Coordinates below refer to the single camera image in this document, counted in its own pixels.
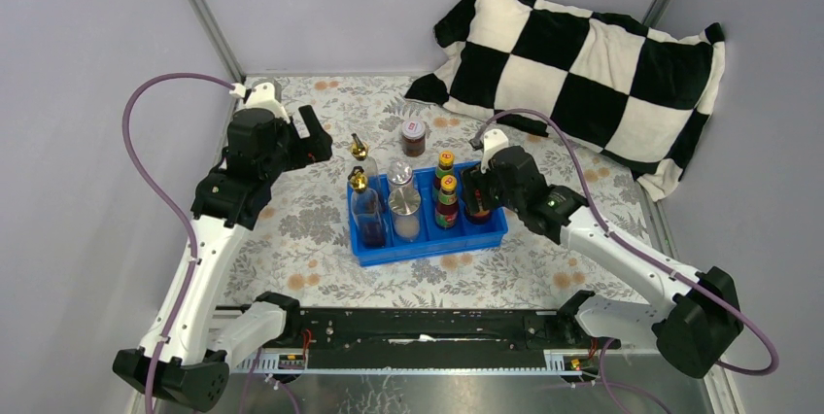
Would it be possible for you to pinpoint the glass oil bottle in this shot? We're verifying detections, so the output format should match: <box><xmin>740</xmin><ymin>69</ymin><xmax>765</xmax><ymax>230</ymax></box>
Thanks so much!
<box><xmin>348</xmin><ymin>165</ymin><xmax>387</xmax><ymax>248</ymax></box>
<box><xmin>349</xmin><ymin>133</ymin><xmax>386</xmax><ymax>211</ymax></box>

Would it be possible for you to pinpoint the red lid chili jar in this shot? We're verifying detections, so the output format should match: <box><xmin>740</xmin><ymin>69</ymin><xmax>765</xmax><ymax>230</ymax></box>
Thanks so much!
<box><xmin>461</xmin><ymin>169</ymin><xmax>492</xmax><ymax>224</ymax></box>

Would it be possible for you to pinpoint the sauce bottle yellow cap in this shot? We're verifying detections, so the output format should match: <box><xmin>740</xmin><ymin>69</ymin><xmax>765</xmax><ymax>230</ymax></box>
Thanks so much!
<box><xmin>434</xmin><ymin>175</ymin><xmax>460</xmax><ymax>229</ymax></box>
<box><xmin>431</xmin><ymin>151</ymin><xmax>455</xmax><ymax>198</ymax></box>

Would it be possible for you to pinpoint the white lid sauce jar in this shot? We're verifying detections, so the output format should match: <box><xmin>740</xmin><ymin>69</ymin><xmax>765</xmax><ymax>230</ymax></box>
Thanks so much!
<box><xmin>400</xmin><ymin>119</ymin><xmax>427</xmax><ymax>157</ymax></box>

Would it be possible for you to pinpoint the blue divided plastic bin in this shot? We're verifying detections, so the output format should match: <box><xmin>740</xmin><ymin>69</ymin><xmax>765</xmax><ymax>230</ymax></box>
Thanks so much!
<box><xmin>349</xmin><ymin>167</ymin><xmax>508</xmax><ymax>266</ymax></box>

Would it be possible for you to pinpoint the tall glass spice canister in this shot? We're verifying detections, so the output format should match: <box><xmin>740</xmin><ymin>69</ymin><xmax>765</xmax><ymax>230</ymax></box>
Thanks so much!
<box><xmin>388</xmin><ymin>188</ymin><xmax>422</xmax><ymax>242</ymax></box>

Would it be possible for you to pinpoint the metal lid shaker jar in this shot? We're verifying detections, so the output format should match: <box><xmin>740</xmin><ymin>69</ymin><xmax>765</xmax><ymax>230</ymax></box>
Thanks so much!
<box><xmin>387</xmin><ymin>160</ymin><xmax>415</xmax><ymax>192</ymax></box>

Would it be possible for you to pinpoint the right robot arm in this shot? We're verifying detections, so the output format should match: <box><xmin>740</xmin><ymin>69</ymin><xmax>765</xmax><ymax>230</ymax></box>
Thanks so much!
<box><xmin>459</xmin><ymin>146</ymin><xmax>743</xmax><ymax>379</ymax></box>

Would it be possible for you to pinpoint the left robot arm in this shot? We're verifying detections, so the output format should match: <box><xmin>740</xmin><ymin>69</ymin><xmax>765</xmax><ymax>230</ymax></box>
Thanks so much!
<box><xmin>113</xmin><ymin>105</ymin><xmax>332</xmax><ymax>412</ymax></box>

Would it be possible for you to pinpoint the floral fern tablecloth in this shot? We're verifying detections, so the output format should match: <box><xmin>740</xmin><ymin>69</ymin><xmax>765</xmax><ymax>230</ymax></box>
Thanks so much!
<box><xmin>220</xmin><ymin>76</ymin><xmax>639</xmax><ymax>309</ymax></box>

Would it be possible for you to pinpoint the black white checkered pillow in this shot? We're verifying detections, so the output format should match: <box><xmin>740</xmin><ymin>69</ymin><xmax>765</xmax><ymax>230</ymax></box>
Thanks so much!
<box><xmin>406</xmin><ymin>0</ymin><xmax>725</xmax><ymax>200</ymax></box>

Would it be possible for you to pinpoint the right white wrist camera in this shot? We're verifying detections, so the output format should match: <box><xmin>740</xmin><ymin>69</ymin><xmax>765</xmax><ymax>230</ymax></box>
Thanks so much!
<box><xmin>469</xmin><ymin>129</ymin><xmax>509</xmax><ymax>173</ymax></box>

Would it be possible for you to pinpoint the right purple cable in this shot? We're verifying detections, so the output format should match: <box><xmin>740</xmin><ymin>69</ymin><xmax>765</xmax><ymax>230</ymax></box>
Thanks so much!
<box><xmin>472</xmin><ymin>108</ymin><xmax>780</xmax><ymax>414</ymax></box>

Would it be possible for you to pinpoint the purple cable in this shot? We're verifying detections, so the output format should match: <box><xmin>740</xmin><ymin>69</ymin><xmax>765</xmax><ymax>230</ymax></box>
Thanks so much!
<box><xmin>121</xmin><ymin>73</ymin><xmax>258</xmax><ymax>414</ymax></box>
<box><xmin>472</xmin><ymin>108</ymin><xmax>780</xmax><ymax>414</ymax></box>

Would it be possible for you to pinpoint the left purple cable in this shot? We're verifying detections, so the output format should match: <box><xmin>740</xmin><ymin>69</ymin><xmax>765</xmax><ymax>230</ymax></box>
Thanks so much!
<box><xmin>121</xmin><ymin>73</ymin><xmax>258</xmax><ymax>414</ymax></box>

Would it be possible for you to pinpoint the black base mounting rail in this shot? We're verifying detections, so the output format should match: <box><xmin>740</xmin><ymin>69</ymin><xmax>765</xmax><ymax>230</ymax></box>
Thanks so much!
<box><xmin>262</xmin><ymin>304</ymin><xmax>607</xmax><ymax>372</ymax></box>

